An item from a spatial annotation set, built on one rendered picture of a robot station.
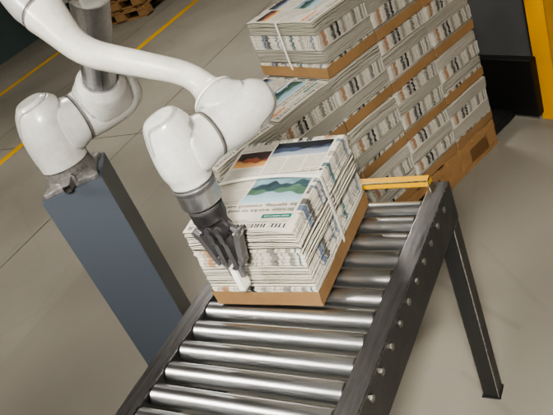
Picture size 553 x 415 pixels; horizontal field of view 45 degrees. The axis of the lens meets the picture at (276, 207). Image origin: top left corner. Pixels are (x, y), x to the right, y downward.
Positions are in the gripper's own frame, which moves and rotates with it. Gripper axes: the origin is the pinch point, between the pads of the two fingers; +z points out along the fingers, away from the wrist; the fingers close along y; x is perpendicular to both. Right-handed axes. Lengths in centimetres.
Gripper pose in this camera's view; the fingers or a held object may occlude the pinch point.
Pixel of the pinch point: (239, 275)
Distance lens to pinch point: 149.0
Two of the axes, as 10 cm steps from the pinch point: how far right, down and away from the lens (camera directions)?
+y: -8.5, 0.3, 5.3
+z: 3.4, 7.9, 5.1
